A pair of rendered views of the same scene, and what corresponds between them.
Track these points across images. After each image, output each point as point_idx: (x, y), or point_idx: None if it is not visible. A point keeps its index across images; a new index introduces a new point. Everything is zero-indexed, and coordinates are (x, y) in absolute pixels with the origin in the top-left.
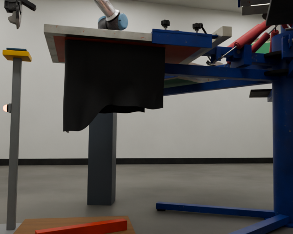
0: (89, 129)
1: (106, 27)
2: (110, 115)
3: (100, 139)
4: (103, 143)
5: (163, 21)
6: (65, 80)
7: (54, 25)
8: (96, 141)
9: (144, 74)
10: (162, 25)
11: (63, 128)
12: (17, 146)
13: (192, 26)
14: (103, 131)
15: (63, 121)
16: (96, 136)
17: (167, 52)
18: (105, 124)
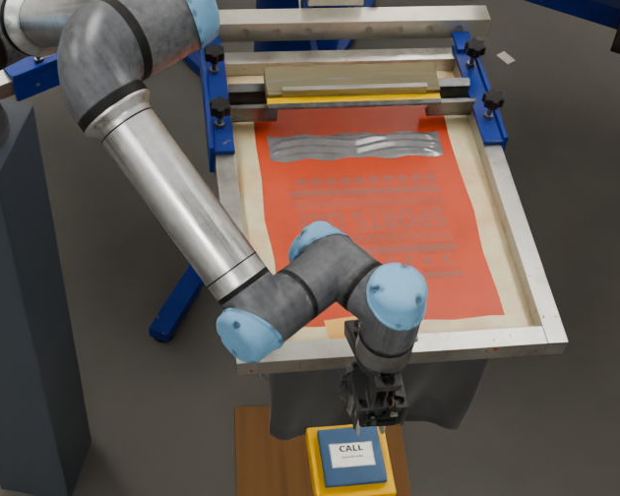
0: (44, 387)
1: (0, 69)
2: (63, 297)
3: (61, 371)
4: (65, 371)
5: (499, 102)
6: (486, 368)
7: (561, 322)
8: (57, 388)
9: None
10: (488, 107)
11: (461, 425)
12: None
13: (477, 55)
14: (62, 347)
15: (464, 418)
16: (54, 378)
17: (409, 117)
18: (60, 330)
